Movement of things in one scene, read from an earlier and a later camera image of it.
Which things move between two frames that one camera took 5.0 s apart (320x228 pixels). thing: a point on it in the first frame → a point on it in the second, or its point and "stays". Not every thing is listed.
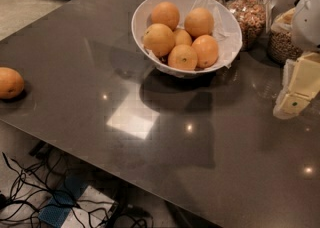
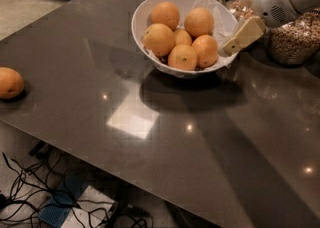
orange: (11, 83) stays
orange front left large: (158, 39) stays
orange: (199, 21) stays
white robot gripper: (309, 22) → (272, 4)
